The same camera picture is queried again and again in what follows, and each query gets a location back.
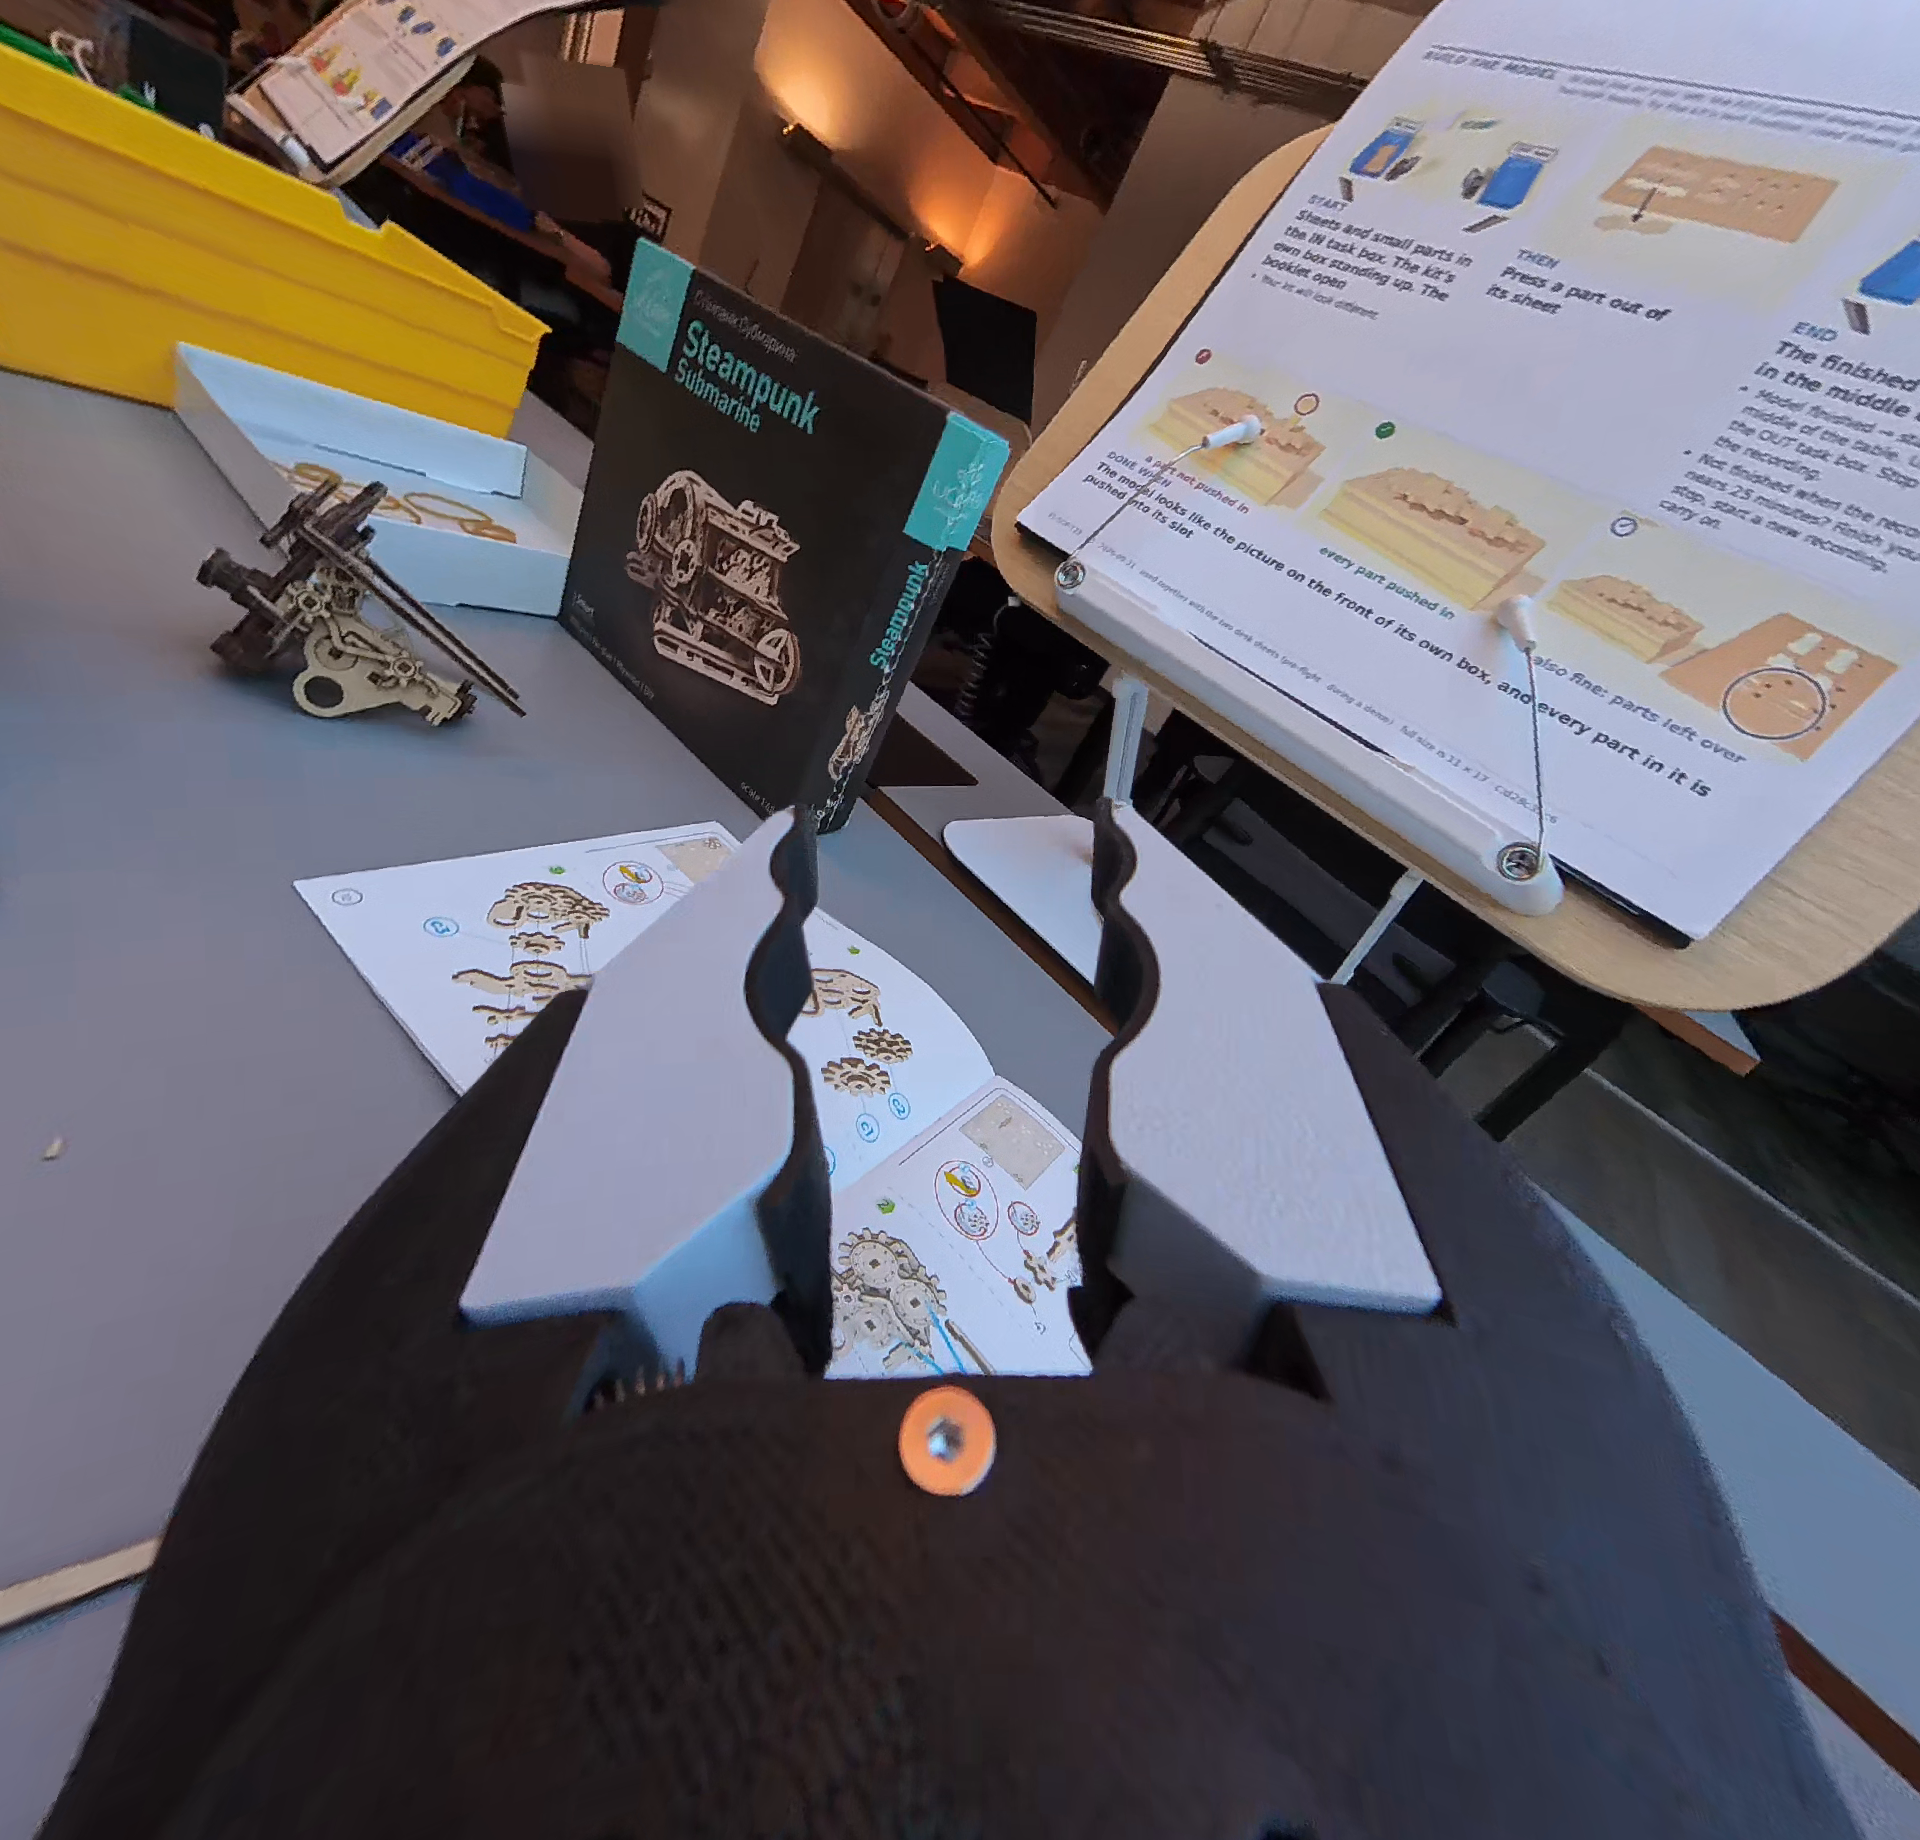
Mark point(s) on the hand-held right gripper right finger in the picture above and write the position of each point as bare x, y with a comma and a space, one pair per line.
1260, 1122

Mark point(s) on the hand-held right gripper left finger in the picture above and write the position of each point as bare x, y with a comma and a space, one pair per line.
631, 1122

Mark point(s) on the grey desk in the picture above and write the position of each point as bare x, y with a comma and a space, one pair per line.
226, 972

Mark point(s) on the white instruction booklet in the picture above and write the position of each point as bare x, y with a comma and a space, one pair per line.
436, 957

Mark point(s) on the black puzzle kit box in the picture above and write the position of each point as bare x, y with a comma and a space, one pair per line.
720, 551

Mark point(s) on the small wooden mechanical model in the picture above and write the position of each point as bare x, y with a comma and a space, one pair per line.
330, 627

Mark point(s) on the white cardboard box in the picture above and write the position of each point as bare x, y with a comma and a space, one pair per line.
451, 551

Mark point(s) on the pile of tan rubber bands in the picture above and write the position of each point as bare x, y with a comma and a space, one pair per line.
436, 509

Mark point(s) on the printed instruction sheet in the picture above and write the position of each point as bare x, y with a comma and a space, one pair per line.
1576, 371

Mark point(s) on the stack of yellow plastic bins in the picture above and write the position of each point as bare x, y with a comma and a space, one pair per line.
226, 251

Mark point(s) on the white printed paper sheet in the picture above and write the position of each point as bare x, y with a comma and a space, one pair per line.
451, 10

